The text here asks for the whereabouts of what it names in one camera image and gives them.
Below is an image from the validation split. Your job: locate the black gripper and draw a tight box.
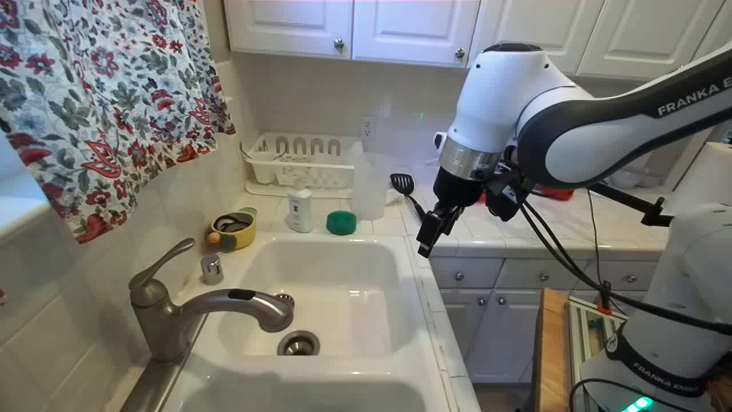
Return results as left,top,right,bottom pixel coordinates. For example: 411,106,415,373
415,167,485,262

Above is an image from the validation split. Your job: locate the brushed steel faucet spout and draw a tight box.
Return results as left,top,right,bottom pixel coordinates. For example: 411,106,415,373
128,276,296,363

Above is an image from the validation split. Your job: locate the brushed steel faucet handle lever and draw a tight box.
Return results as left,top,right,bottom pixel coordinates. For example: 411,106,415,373
125,236,197,297

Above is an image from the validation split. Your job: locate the white double sink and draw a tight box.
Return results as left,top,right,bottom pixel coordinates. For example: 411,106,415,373
158,232,459,412

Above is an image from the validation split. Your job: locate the metal sink drain strainer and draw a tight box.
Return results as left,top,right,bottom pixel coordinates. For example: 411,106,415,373
275,328,323,359

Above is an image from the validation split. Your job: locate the chrome sink hole cap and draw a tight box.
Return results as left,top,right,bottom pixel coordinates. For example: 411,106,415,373
198,252,224,286

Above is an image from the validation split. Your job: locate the black dish brush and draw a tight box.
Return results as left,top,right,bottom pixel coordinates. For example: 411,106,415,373
389,171,430,224

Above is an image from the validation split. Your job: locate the white lower cabinet drawer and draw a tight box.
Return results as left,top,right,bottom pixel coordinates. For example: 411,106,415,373
494,257,599,294
593,257,664,294
430,257,505,290

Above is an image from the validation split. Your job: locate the translucent plastic pitcher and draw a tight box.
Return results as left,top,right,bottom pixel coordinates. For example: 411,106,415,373
347,146,395,221

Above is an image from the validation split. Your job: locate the green round lid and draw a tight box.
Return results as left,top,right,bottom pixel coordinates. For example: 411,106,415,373
324,209,358,236

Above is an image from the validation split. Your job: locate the white lower cabinet door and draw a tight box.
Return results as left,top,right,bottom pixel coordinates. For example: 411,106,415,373
438,286,499,361
466,288,545,385

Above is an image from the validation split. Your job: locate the white cabinet door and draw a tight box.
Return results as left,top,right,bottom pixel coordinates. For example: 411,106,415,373
350,0,482,69
221,0,356,62
466,288,545,385
438,286,499,361
573,0,728,82
466,0,606,77

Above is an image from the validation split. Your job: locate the red object on counter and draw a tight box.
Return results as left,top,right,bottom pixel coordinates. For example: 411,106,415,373
533,185,577,203

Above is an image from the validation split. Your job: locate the white soap bottle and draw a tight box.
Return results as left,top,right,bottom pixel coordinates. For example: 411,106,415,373
286,187,316,236

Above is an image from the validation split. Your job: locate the white dish drying rack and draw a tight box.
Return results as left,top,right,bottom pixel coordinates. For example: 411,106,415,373
240,133,366,194

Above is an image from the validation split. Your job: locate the wooden table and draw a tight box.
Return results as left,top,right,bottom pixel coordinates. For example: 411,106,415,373
530,286,577,412

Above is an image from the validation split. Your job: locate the white green box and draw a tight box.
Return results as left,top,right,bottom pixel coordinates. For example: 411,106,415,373
566,294,629,385

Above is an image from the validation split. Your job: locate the black clamp rod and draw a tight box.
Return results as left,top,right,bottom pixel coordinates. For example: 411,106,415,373
585,181,674,228

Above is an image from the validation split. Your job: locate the yellow green sponge holder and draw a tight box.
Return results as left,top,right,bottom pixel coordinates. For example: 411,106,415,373
203,207,259,255

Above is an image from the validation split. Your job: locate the white upper cabinet door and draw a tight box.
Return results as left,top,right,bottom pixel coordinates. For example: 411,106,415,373
221,0,356,62
573,0,728,82
350,0,482,69
466,0,606,77

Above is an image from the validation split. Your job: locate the floral fabric curtain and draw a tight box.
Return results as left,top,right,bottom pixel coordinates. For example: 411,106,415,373
0,0,237,248

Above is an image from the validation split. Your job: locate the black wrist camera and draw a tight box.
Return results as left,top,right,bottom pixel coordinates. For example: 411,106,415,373
482,169,530,224

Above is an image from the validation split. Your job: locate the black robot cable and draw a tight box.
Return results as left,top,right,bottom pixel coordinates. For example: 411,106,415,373
514,189,732,338

